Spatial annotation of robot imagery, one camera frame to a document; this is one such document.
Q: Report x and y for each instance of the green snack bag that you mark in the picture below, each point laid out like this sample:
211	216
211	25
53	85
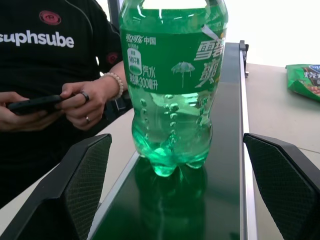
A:
305	81

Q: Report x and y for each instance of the person in black shirt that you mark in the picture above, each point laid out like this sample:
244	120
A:
47	62

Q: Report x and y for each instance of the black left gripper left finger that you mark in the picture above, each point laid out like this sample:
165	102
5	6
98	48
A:
62	197

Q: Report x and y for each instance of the green Sprite plastic bottle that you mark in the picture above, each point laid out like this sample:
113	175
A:
172	82

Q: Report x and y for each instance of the dark green conveyor belt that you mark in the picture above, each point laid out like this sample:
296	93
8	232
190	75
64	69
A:
195	175

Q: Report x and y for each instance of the person's right hand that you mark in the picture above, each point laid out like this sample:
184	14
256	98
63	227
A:
20	117

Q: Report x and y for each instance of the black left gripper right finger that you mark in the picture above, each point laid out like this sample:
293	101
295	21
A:
282	185

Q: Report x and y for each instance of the black smartphone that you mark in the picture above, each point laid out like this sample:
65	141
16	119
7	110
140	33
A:
35	103

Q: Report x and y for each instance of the person's left hand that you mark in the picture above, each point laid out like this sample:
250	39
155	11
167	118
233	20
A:
86	105

